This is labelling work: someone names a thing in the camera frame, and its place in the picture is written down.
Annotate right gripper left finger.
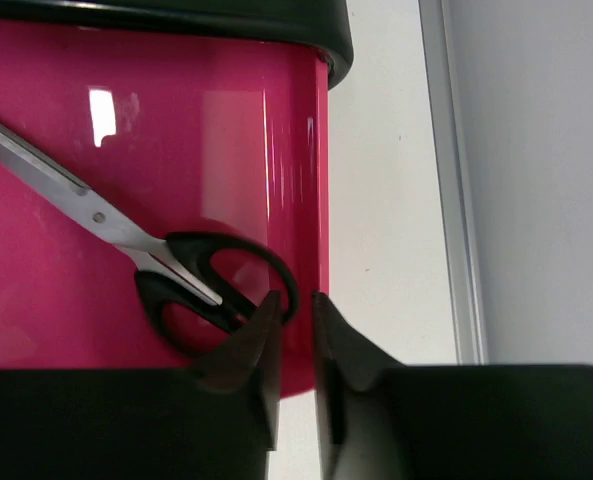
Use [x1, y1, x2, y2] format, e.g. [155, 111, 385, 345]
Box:
[190, 290, 282, 450]

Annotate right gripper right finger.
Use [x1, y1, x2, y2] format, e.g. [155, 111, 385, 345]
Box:
[312, 292, 402, 479]

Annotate black handled scissors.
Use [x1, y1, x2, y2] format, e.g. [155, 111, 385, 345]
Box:
[0, 123, 300, 358]

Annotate black drawer cabinet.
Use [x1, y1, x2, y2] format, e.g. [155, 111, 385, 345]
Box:
[0, 0, 354, 89]

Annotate aluminium frame rail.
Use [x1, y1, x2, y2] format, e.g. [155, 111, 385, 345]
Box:
[419, 1, 488, 364]

